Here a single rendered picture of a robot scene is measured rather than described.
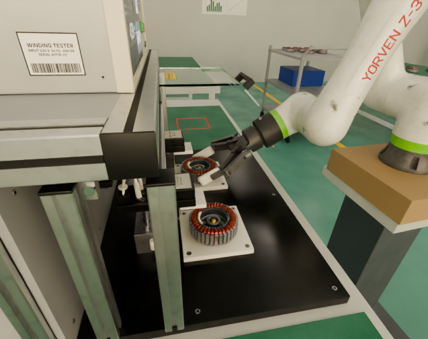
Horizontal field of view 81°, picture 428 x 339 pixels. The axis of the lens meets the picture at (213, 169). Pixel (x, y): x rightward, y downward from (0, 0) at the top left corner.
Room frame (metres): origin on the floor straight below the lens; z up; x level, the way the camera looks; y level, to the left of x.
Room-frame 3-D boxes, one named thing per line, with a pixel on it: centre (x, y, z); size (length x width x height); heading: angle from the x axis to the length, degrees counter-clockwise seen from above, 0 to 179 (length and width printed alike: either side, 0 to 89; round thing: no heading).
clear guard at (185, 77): (0.75, 0.07, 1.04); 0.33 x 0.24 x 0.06; 101
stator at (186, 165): (0.67, 0.04, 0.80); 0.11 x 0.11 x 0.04
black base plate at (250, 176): (0.55, 0.04, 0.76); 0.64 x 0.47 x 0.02; 11
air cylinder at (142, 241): (0.41, 0.14, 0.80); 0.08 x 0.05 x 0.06; 11
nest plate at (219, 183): (0.67, 0.04, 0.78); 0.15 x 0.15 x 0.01; 11
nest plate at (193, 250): (0.43, 0.00, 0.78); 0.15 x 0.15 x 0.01; 11
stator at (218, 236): (0.43, 0.00, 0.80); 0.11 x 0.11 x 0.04
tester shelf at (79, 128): (0.49, 0.33, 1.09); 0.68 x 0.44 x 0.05; 11
